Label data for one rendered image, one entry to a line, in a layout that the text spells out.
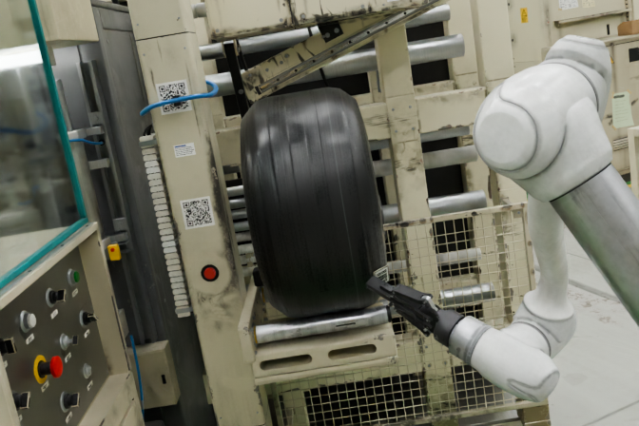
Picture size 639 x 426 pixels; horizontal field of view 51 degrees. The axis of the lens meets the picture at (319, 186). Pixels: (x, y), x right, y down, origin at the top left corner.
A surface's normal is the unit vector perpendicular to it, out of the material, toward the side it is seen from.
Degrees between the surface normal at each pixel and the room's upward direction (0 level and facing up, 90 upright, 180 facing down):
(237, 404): 90
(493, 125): 89
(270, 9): 90
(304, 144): 51
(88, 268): 90
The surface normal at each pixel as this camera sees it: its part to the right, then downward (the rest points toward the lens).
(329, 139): -0.10, -0.49
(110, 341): 0.01, 0.20
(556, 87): 0.36, -0.63
